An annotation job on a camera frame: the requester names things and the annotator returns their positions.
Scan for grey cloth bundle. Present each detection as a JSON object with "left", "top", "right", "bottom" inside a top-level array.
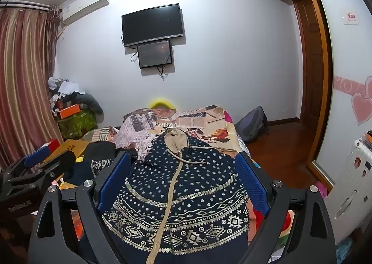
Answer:
[{"left": 74, "top": 93, "right": 103, "bottom": 115}]

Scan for printed blanket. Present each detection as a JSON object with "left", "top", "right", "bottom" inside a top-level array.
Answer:
[{"left": 87, "top": 105, "right": 294, "bottom": 264}]

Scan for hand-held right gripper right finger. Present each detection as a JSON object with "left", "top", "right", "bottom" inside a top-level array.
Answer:
[{"left": 235, "top": 152, "right": 338, "bottom": 264}]

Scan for white air conditioner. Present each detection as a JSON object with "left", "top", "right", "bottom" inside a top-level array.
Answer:
[{"left": 60, "top": 0, "right": 110, "bottom": 26}]

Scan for red box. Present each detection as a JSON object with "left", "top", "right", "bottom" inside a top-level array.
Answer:
[{"left": 41, "top": 139, "right": 61, "bottom": 154}]

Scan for black cable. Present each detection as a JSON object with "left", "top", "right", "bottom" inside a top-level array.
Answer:
[{"left": 157, "top": 64, "right": 170, "bottom": 80}]

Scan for navy patterned hoodie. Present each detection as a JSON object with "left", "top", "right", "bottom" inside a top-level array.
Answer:
[{"left": 96, "top": 129, "right": 259, "bottom": 264}]

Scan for pile of white papers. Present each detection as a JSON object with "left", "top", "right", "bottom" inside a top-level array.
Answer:
[{"left": 48, "top": 76, "right": 82, "bottom": 107}]

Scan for yellow cardboard box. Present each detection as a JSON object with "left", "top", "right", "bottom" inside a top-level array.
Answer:
[{"left": 43, "top": 139, "right": 90, "bottom": 171}]

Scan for grey purple backpack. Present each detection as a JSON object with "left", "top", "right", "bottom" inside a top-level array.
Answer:
[{"left": 235, "top": 106, "right": 269, "bottom": 143}]

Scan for black garment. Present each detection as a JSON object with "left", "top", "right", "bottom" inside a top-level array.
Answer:
[{"left": 62, "top": 142, "right": 138, "bottom": 186}]

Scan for yellow fuzzy object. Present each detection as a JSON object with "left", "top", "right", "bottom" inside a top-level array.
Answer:
[{"left": 149, "top": 98, "right": 176, "bottom": 110}]

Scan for white suitcase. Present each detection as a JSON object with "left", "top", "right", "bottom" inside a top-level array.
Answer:
[{"left": 324, "top": 136, "right": 372, "bottom": 245}]

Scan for curtain rail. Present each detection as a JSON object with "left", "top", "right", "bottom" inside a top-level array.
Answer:
[{"left": 0, "top": 0, "right": 51, "bottom": 10}]

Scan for orange box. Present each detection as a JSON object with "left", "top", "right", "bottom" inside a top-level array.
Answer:
[{"left": 56, "top": 104, "right": 81, "bottom": 119}]

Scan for small black wall monitor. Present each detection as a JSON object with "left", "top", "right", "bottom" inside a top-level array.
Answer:
[{"left": 137, "top": 40, "right": 174, "bottom": 69}]

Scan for wooden door frame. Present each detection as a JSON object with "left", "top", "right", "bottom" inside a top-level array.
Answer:
[{"left": 293, "top": 0, "right": 335, "bottom": 192}]

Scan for wooden door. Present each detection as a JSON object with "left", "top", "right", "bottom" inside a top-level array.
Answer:
[{"left": 291, "top": 0, "right": 326, "bottom": 162}]

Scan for green bag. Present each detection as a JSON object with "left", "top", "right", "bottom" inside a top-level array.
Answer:
[{"left": 57, "top": 108, "right": 98, "bottom": 140}]

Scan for pink heart wall sticker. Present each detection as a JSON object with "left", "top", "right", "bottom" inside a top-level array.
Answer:
[{"left": 334, "top": 76, "right": 372, "bottom": 126}]

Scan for large black wall television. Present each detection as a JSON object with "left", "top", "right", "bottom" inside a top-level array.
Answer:
[{"left": 121, "top": 3, "right": 185, "bottom": 47}]

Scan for striped red curtain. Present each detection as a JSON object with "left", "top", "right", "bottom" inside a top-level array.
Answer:
[{"left": 0, "top": 5, "right": 64, "bottom": 168}]

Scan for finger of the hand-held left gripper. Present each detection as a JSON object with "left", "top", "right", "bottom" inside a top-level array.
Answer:
[
  {"left": 17, "top": 150, "right": 76, "bottom": 192},
  {"left": 6, "top": 146, "right": 59, "bottom": 177}
]

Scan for pink slippers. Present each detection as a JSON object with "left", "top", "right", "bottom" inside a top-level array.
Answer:
[{"left": 315, "top": 181, "right": 329, "bottom": 200}]

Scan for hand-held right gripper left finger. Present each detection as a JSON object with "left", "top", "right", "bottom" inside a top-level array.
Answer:
[{"left": 27, "top": 152, "right": 134, "bottom": 264}]

